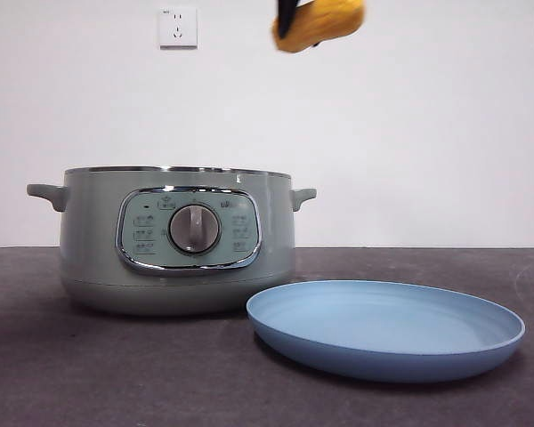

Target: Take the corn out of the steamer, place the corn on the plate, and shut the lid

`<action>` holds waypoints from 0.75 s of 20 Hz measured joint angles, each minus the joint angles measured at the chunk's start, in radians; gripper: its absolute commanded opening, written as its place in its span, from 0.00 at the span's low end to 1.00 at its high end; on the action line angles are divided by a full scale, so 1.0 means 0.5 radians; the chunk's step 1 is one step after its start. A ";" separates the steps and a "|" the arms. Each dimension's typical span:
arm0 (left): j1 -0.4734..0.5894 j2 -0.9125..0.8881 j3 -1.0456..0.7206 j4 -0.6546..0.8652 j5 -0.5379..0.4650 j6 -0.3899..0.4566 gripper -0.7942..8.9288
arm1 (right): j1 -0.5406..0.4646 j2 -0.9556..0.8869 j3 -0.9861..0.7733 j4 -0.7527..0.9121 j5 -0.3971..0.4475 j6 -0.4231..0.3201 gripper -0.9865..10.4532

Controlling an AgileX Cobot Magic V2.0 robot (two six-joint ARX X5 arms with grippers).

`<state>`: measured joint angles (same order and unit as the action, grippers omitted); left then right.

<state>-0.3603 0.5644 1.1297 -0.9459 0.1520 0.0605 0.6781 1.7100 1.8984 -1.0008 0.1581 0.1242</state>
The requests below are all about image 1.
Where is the yellow corn cob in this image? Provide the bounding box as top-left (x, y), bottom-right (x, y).
top-left (271, 0), bottom-right (368, 55)

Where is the pale green electric steamer pot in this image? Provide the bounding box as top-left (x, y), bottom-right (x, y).
top-left (26, 165), bottom-right (318, 318)

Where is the blue round plate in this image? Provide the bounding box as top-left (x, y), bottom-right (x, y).
top-left (246, 279), bottom-right (527, 384)

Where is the white wall socket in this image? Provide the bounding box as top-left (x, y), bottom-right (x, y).
top-left (158, 7), bottom-right (198, 50)

